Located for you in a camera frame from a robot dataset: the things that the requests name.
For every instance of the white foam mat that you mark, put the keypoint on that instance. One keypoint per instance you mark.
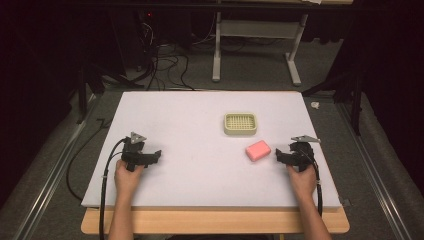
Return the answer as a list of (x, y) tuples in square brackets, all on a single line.
[(200, 173)]

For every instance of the black metal stand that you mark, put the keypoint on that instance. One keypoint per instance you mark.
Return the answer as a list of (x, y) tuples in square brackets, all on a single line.
[(350, 90), (96, 75)]

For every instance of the pale green soap dish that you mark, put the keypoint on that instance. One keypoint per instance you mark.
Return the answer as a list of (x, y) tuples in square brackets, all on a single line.
[(240, 123)]

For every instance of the person's left hand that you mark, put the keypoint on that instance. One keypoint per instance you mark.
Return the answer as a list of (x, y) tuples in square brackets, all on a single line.
[(126, 178)]

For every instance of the person's right hand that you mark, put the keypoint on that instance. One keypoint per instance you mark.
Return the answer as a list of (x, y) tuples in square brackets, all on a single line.
[(303, 183)]

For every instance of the pink soap bar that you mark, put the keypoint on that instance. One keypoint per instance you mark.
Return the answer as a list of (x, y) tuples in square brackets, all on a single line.
[(258, 150)]

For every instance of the crumpled white paper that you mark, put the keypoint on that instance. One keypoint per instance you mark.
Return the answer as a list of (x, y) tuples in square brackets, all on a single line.
[(315, 105)]

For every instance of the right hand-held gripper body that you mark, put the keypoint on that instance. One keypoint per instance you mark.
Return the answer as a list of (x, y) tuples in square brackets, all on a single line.
[(302, 154)]

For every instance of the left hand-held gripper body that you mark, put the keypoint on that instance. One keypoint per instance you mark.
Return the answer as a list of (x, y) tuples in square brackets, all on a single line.
[(134, 154)]

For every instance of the metal floor rail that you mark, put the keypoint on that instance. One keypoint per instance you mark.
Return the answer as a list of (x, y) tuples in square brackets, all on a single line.
[(50, 186), (373, 180)]

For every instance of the wooden table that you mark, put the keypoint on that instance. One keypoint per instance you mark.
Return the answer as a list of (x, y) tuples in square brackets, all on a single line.
[(216, 220)]

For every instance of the white desk frame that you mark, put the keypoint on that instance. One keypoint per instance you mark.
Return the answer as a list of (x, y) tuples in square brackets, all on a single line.
[(256, 29)]

